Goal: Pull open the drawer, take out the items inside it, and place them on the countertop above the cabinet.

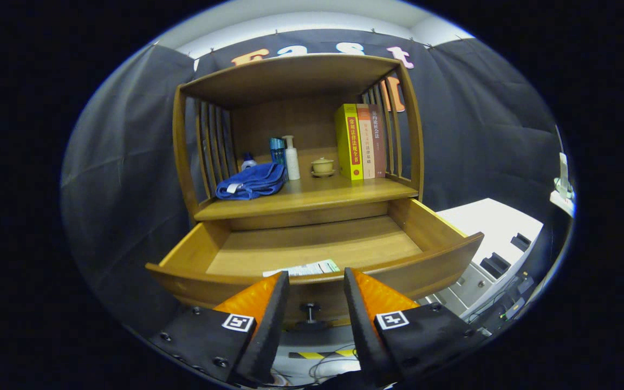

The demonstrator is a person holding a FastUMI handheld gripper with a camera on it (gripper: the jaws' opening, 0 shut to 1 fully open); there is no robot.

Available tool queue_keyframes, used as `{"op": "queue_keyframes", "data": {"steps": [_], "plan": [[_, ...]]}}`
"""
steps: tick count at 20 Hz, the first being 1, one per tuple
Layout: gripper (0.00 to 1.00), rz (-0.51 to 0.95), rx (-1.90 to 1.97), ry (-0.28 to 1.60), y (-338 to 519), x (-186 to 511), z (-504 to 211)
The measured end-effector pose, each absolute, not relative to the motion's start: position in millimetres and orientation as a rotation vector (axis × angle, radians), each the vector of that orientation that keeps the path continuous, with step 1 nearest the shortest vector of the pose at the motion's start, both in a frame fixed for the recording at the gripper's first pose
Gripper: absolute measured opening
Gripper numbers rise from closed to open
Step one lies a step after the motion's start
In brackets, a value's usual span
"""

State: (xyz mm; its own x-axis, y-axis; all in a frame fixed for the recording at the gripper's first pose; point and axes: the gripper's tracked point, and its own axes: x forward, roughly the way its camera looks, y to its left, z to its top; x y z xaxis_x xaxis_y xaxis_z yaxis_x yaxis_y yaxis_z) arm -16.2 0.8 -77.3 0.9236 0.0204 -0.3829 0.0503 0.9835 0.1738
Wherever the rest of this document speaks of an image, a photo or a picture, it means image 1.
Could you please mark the white stand device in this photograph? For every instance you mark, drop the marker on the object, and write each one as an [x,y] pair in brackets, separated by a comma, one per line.
[563,184]

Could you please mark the person's dark trouser leg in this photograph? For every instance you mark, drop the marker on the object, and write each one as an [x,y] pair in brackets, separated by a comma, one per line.
[344,381]

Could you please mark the white tube with green end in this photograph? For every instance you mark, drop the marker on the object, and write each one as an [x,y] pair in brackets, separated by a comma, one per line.
[312,267]

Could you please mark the blue folded towel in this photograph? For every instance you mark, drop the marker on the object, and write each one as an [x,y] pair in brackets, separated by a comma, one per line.
[252,181]

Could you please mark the small white bottle blue cap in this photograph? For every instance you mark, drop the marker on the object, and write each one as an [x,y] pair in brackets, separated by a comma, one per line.
[247,162]

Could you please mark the wooden drawer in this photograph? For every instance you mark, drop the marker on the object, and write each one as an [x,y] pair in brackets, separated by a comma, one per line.
[312,244]

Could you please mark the yellow ceramic saucer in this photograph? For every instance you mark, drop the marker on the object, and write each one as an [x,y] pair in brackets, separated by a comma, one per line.
[323,174]

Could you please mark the dark red book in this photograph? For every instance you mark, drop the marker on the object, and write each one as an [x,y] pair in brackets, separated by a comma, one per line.
[378,141]

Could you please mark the yellow book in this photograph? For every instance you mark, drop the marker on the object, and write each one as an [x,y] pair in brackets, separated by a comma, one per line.
[347,146]

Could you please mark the yellow ceramic lidded cup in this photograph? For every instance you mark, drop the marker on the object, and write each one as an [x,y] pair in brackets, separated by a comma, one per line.
[323,165]

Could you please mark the teal box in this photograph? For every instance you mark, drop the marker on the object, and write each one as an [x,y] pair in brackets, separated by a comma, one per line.
[276,151]

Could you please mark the white desk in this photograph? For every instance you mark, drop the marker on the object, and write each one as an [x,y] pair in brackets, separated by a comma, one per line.
[496,222]

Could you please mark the white pump bottle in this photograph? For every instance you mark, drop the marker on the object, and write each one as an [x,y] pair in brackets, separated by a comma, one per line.
[292,162]

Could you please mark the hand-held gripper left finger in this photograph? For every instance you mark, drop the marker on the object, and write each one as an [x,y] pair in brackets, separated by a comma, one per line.
[266,330]

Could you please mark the orange and white book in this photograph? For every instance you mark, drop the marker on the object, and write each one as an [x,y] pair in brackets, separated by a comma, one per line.
[366,141]

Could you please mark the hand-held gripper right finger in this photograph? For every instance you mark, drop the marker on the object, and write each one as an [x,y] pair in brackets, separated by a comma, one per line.
[363,325]

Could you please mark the yellow black hazard tape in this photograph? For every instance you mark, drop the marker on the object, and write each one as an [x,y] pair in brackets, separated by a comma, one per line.
[317,355]

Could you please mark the wooden cabinet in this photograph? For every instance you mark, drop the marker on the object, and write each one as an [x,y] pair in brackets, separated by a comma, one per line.
[290,76]

